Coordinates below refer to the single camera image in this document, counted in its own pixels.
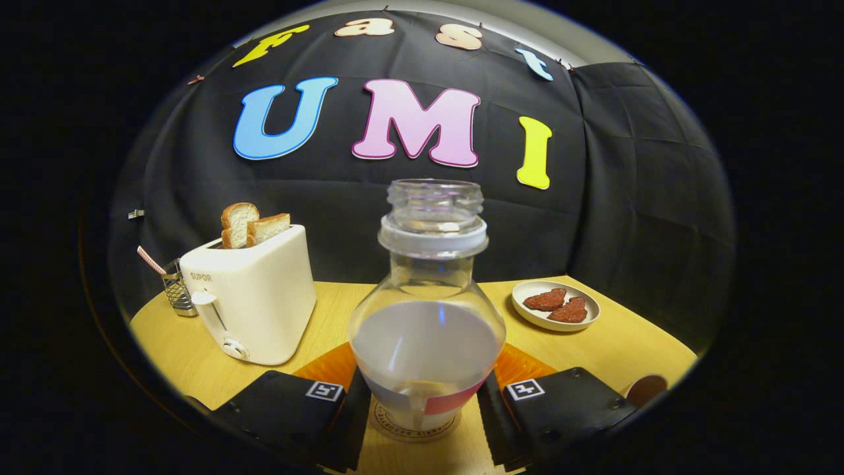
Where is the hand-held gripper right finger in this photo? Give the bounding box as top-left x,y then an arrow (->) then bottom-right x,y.
476,343 -> 639,472

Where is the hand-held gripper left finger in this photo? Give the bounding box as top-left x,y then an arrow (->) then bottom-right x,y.
211,342 -> 372,473

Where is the round wooden coaster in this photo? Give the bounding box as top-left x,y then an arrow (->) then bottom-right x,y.
369,396 -> 462,443

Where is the clear juice bottle red label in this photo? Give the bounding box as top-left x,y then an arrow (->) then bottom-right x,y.
347,179 -> 507,433

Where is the beige cup with pink inside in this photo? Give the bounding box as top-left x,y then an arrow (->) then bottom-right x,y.
625,374 -> 669,408

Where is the white oval plate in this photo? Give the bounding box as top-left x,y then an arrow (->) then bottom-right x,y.
512,280 -> 601,332

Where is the red meat piece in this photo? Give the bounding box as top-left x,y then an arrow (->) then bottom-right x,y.
547,296 -> 588,324
524,288 -> 568,312

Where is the wooden table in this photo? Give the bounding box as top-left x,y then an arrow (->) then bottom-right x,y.
130,275 -> 698,475

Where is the white toaster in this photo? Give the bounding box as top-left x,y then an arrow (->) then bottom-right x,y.
179,224 -> 317,366

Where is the toasted bread slice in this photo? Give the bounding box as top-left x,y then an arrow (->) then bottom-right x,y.
220,203 -> 260,249
246,213 -> 291,248

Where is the pink striped straw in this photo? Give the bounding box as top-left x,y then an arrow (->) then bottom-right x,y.
136,245 -> 167,276

